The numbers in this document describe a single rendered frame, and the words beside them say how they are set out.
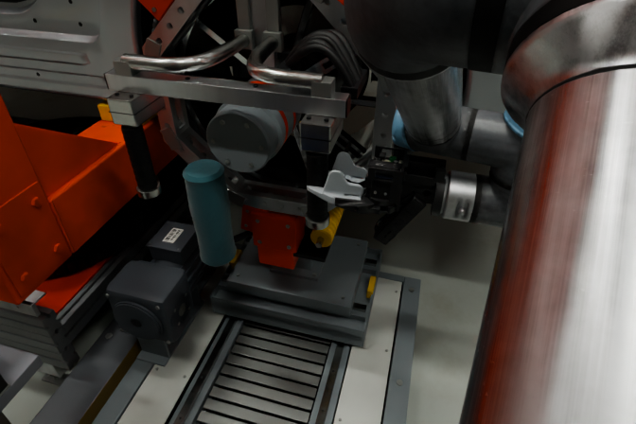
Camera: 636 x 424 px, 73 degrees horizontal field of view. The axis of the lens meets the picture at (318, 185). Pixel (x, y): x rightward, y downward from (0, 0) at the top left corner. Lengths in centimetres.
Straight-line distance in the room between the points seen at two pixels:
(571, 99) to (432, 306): 149
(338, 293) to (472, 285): 62
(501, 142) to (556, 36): 42
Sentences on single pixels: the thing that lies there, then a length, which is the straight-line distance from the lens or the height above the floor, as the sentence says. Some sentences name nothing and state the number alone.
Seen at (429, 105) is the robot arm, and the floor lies 107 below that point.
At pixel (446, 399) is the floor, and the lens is 146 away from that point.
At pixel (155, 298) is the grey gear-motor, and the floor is 40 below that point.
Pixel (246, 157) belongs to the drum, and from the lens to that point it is 82.
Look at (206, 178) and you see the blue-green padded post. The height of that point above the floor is 74.
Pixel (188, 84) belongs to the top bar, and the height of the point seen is 98.
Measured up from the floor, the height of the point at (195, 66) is 100.
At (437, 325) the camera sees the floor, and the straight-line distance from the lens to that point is 161.
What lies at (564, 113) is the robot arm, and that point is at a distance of 20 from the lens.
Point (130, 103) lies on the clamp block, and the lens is 79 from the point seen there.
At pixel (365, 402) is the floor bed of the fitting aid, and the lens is 133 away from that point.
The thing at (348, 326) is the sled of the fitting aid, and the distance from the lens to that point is 135.
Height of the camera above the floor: 124
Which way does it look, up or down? 35 degrees down
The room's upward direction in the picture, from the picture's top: straight up
